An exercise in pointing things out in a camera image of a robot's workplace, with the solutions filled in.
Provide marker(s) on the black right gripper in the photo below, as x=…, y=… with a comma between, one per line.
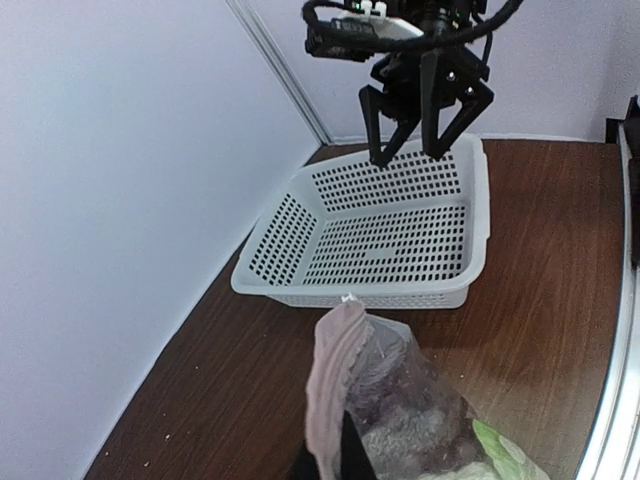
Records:
x=446, y=87

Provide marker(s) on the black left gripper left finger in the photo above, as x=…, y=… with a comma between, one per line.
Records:
x=304, y=466

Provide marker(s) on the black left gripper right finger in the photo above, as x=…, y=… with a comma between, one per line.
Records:
x=354, y=461

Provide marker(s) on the white toy cauliflower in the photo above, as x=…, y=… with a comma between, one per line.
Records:
x=413, y=446

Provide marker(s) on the clear zip top bag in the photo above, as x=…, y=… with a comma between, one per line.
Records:
x=347, y=339

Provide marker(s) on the dark red toy grapes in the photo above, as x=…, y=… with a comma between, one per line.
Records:
x=410, y=384

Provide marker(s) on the white perforated plastic basket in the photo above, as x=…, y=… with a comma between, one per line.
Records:
x=409, y=236

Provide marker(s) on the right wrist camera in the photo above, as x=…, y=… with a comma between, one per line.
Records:
x=340, y=37

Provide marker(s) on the right aluminium frame post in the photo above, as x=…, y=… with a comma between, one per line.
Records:
x=266, y=45

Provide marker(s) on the front aluminium rail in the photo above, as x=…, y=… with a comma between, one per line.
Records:
x=612, y=451

